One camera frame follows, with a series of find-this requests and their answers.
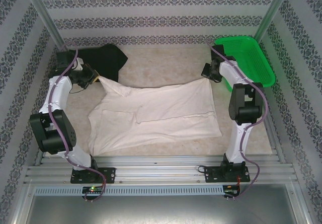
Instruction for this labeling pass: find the aluminium frame post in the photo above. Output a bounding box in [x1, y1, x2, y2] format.
[21, 0, 71, 60]
[246, 0, 294, 57]

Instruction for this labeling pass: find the small circuit board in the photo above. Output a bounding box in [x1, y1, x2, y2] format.
[82, 186, 104, 194]
[224, 185, 241, 197]

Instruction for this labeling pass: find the black t-shirt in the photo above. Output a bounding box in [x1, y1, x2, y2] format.
[67, 44, 128, 83]

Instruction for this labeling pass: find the white t-shirt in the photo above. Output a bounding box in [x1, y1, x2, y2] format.
[87, 79, 223, 157]

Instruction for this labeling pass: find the green plastic basket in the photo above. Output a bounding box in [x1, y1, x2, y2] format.
[213, 35, 277, 93]

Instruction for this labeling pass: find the grey metal bottom panel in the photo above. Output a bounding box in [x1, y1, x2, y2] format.
[7, 183, 311, 224]

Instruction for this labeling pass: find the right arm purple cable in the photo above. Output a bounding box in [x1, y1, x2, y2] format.
[205, 39, 266, 199]

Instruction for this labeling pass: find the aluminium side rail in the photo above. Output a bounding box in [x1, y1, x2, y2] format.
[34, 55, 72, 166]
[245, 50, 287, 164]

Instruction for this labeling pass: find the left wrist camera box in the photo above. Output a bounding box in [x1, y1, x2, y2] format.
[72, 57, 84, 71]

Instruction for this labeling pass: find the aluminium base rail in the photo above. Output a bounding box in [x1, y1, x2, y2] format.
[24, 155, 299, 184]

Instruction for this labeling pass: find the white slotted cable duct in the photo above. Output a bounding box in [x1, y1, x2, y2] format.
[34, 185, 224, 196]

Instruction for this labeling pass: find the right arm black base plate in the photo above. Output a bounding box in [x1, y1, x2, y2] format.
[205, 165, 251, 184]

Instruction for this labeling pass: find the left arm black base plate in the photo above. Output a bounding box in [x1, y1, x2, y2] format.
[70, 167, 116, 184]

